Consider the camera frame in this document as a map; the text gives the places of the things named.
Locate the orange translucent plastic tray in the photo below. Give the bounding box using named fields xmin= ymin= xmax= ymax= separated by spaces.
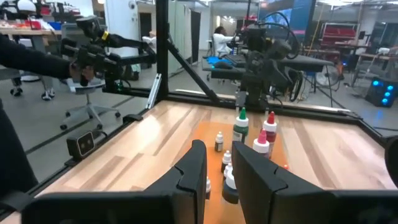
xmin=186 ymin=121 xmax=290 ymax=224

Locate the gray office chair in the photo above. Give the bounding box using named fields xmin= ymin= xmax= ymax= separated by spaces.
xmin=60 ymin=77 xmax=122 ymax=131

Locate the black table-level camera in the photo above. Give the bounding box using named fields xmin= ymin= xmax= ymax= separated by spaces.
xmin=66 ymin=130 xmax=96 ymax=161

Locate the pink-capped food coloring bottle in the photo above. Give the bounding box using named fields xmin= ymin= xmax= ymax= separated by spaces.
xmin=252 ymin=129 xmax=271 ymax=156

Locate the black background table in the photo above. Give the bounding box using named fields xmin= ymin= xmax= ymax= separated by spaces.
xmin=201 ymin=54 xmax=335 ymax=82

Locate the black edge clamp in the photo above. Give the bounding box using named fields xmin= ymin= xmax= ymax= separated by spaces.
xmin=123 ymin=114 xmax=144 ymax=124

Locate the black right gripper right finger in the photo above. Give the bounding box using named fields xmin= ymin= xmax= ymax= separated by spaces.
xmin=231 ymin=141 xmax=331 ymax=224

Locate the red shelf cart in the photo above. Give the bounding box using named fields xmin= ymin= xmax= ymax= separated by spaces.
xmin=322 ymin=23 xmax=357 ymax=47

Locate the green-capped food coloring bottle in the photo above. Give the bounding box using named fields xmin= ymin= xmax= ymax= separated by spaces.
xmin=232 ymin=107 xmax=249 ymax=144

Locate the black computer with blue lights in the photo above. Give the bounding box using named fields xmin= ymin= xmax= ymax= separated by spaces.
xmin=365 ymin=77 xmax=398 ymax=108

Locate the red-capped food coloring bottle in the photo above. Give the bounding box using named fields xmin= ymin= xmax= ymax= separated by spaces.
xmin=262 ymin=111 xmax=278 ymax=156

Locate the floor fan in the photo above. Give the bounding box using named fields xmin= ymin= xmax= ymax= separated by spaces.
xmin=315 ymin=63 xmax=341 ymax=91

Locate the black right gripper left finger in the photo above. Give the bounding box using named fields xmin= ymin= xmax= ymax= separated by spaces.
xmin=144 ymin=139 xmax=208 ymax=224

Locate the person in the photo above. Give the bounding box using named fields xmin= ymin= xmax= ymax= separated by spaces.
xmin=0 ymin=32 xmax=94 ymax=212
xmin=9 ymin=76 xmax=56 ymax=101
xmin=213 ymin=26 xmax=240 ymax=58

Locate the silver metal bracket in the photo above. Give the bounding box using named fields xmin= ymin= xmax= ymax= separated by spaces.
xmin=146 ymin=73 xmax=162 ymax=110

